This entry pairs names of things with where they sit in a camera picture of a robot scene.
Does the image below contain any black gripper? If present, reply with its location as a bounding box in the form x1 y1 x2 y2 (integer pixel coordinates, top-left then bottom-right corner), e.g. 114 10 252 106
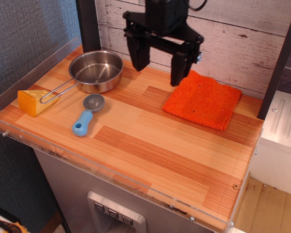
123 0 204 86

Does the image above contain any orange knitted cloth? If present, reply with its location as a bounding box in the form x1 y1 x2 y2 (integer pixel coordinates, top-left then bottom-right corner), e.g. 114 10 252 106
162 70 242 131

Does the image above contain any yellow black object corner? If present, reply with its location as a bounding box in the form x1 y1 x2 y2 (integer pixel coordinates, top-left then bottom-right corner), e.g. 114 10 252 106
0 220 28 233

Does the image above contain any stainless steel pot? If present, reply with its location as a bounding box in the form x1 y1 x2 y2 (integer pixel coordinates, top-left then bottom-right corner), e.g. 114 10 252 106
40 50 124 104

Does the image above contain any clear acrylic table guard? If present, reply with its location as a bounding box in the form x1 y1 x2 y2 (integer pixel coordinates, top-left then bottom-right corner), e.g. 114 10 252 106
0 36 255 231

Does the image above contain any yellow cheese wedge toy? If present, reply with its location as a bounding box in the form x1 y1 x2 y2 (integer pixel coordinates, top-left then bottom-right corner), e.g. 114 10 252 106
17 90 59 117

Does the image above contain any white toy appliance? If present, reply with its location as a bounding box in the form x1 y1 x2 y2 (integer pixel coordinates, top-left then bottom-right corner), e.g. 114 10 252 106
249 91 291 194

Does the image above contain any silver dispenser button panel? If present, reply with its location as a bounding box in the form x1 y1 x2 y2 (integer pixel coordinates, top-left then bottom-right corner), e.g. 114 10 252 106
87 191 147 233

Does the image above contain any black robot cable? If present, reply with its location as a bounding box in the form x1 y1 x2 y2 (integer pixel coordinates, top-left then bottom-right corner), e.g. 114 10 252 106
188 0 209 12

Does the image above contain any blue handled grey scoop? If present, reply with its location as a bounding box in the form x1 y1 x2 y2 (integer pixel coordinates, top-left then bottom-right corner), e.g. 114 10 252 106
72 94 105 136

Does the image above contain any dark left frame post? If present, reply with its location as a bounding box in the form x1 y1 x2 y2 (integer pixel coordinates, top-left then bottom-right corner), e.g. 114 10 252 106
76 0 101 52

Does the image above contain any dark frame post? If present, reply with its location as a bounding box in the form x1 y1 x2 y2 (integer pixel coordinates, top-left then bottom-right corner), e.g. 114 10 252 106
257 23 291 120
76 0 101 52

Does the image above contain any dark right frame post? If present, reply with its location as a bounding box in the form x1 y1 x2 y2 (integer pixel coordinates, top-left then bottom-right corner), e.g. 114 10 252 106
257 23 291 120

